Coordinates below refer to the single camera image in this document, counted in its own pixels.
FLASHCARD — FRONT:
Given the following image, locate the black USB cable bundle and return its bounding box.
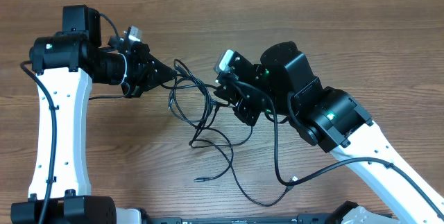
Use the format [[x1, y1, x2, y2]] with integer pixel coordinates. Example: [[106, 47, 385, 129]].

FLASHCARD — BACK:
[[161, 58, 298, 207]]

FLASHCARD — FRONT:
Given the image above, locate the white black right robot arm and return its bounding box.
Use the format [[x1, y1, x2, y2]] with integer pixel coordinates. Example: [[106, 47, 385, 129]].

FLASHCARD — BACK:
[[214, 41, 443, 223]]

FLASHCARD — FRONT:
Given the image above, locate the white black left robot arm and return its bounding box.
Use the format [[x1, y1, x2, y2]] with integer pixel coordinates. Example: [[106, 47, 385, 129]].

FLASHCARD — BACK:
[[10, 5, 176, 223]]

